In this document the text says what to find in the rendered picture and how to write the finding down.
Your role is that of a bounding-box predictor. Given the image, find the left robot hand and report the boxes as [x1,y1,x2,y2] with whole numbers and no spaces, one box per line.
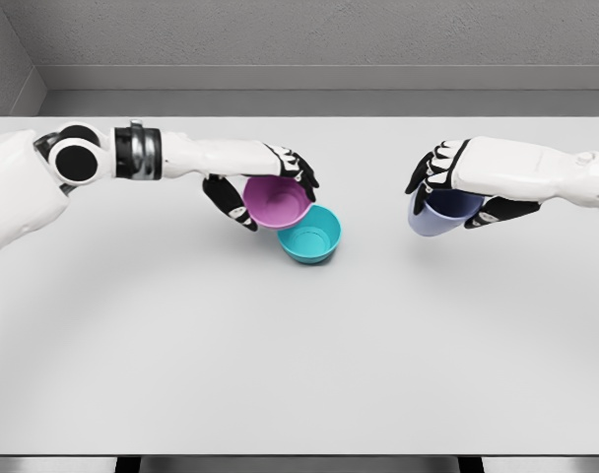
[202,139,321,234]

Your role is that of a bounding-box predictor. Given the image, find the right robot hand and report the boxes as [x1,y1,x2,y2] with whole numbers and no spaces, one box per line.
[404,136,552,231]

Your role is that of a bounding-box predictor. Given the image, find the teal bowl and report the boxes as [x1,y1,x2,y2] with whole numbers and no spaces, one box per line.
[276,204,342,266]

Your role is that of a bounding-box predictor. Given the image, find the purple bowl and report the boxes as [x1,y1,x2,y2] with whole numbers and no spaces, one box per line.
[241,175,312,231]

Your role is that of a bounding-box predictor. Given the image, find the lavender cup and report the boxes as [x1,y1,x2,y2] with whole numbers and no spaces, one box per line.
[407,188,485,237]

